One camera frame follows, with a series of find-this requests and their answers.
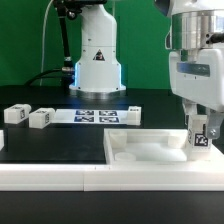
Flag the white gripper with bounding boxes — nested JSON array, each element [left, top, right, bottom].
[[169, 49, 224, 139]]

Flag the white square table top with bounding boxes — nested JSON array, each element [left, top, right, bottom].
[[103, 129, 224, 165]]

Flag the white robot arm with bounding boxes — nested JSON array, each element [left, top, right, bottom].
[[70, 0, 224, 139]]

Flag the white sheet with tags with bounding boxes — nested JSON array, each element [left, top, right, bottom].
[[53, 109, 127, 125]]

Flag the white block left edge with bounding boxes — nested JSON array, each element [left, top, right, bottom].
[[0, 130, 4, 151]]

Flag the black cable bundle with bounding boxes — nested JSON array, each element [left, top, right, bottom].
[[23, 68, 75, 87]]

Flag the white cable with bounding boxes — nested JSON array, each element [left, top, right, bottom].
[[39, 0, 55, 87]]

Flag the white obstacle fence wall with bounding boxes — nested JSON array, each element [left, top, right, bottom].
[[0, 146, 224, 192]]

